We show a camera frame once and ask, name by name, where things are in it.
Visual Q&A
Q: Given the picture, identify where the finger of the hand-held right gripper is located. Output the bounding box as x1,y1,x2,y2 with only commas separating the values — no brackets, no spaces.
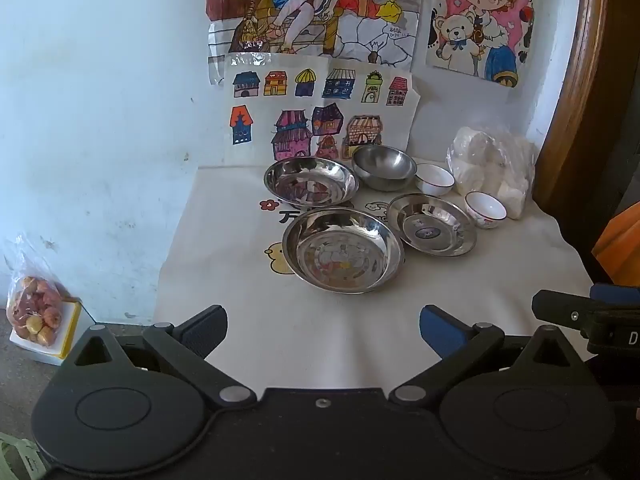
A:
531,289,608,335
589,282,640,307

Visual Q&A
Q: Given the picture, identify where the drawing of girl with teddy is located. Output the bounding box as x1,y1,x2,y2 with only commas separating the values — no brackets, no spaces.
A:
425,0,544,89

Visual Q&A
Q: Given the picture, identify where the plastic bag of red fruit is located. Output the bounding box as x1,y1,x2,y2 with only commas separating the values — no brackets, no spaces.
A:
6,232,77,347

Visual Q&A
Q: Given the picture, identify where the white and yellow box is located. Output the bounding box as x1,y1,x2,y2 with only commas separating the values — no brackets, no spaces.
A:
9,300,96,367

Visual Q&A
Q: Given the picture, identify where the white bowl with red pattern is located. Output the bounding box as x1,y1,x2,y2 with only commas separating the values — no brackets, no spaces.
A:
463,191,508,230

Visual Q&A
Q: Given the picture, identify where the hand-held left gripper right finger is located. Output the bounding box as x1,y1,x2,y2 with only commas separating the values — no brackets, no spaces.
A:
390,304,582,407

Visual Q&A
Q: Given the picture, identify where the orange cloth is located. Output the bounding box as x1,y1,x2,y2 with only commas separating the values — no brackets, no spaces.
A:
592,204,640,289

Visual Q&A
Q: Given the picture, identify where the drawing of colourful houses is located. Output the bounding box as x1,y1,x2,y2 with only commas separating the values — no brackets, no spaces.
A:
223,52,422,167

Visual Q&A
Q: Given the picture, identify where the green plastic thing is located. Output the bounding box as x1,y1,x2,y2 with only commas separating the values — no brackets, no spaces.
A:
0,432,49,480

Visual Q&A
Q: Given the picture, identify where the steel bowl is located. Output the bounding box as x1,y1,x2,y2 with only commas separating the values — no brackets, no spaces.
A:
351,144,418,192

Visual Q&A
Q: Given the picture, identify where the white bowl with red rim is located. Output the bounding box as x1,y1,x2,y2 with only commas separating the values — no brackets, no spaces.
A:
414,163,456,197

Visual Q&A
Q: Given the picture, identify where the large steel plate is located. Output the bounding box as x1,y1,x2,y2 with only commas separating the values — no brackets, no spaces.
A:
282,208,405,295

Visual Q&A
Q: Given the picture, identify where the plastic bag of white blocks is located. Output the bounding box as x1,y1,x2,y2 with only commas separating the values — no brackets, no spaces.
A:
446,126,537,220

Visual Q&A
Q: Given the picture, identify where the steel plate with rim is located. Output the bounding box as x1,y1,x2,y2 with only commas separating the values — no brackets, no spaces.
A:
386,192,478,258

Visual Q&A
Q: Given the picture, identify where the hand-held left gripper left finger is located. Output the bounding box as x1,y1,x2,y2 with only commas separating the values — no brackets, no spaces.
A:
62,304,257,409

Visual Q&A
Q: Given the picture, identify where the drawing of child with fan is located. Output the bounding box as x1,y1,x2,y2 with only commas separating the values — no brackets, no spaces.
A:
205,0,427,89

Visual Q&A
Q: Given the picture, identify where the white printed tablecloth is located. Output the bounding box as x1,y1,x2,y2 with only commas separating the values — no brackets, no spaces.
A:
152,160,599,401

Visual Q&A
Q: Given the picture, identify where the curved wooden frame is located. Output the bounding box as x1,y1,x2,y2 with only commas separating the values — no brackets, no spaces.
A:
532,0,640,273

